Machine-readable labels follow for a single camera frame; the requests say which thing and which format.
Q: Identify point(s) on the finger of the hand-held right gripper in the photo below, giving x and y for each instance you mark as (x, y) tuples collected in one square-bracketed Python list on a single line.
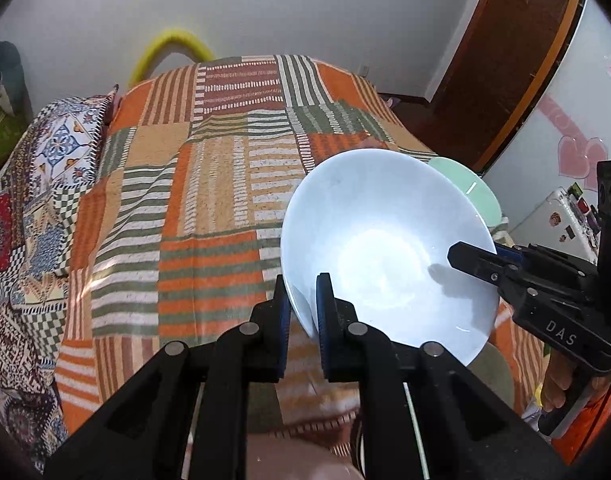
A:
[(513, 252), (478, 262)]

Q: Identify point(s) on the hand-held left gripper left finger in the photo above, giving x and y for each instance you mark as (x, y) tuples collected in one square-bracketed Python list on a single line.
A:
[(284, 322)]

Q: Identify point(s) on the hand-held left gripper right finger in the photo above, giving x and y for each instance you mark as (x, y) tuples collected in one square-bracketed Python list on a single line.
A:
[(325, 327)]

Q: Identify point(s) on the white bowl with black spots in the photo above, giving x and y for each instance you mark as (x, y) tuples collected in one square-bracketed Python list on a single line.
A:
[(385, 220)]

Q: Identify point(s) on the person's right hand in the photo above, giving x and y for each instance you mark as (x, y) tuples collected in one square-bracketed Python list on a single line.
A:
[(555, 385)]

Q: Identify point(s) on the white sticker-covered appliance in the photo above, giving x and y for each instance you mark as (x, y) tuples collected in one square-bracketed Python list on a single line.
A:
[(550, 225)]

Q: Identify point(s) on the mint green bowl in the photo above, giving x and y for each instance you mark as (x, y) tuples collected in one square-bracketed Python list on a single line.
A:
[(455, 170)]

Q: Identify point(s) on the pink heart sticker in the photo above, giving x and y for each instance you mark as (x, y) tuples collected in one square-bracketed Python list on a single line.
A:
[(580, 155)]

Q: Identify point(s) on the orange striped patchwork blanket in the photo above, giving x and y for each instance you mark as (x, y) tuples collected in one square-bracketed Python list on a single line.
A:
[(210, 185)]

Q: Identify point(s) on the white wardrobe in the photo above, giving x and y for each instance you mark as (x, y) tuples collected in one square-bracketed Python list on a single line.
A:
[(575, 70)]

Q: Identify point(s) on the brown wooden door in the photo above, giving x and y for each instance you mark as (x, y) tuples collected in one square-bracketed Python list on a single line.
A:
[(510, 35)]

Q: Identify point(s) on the printed patterned quilt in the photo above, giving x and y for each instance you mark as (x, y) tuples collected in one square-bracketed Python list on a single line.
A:
[(45, 210)]

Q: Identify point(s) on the yellow foam noodle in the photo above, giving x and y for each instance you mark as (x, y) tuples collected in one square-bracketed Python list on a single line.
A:
[(155, 45)]

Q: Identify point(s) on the grey plush toy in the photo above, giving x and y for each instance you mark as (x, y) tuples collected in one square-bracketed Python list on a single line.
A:
[(7, 75)]

